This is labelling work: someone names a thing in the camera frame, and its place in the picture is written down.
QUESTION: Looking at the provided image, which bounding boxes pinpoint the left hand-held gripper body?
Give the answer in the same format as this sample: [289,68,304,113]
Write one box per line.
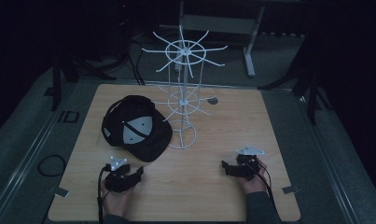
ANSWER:
[104,156,137,194]

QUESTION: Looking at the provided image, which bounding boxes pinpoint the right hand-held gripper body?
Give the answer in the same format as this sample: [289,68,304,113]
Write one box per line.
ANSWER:
[233,145,267,182]

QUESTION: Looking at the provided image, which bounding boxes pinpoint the black and grey baseball cap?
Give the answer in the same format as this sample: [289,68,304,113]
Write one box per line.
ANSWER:
[101,94,174,163]

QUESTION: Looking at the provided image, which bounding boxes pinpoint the white wire display rack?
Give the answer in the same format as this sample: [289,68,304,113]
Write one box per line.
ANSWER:
[141,24,229,150]

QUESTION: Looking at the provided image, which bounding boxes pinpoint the person's right hand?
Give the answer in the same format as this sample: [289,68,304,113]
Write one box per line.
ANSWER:
[237,158,270,196]

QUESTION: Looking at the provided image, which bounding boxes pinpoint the person's left hand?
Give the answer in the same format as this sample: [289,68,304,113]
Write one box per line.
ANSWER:
[100,177,137,218]

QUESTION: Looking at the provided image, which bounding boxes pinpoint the grey tape strip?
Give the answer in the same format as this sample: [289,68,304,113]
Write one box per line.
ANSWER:
[49,186,70,199]
[282,184,301,195]

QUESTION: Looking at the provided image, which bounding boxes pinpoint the black tripod stand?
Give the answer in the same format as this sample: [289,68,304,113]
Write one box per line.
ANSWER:
[49,51,118,112]
[258,46,334,126]

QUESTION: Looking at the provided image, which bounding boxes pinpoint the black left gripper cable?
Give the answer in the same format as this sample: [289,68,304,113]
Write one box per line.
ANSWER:
[96,165,112,224]

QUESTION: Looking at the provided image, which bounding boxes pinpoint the black floor cables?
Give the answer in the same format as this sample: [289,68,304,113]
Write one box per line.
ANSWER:
[125,34,152,87]

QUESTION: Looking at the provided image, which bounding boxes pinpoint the grey metal table frame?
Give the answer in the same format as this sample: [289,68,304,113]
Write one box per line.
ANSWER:
[175,0,267,78]

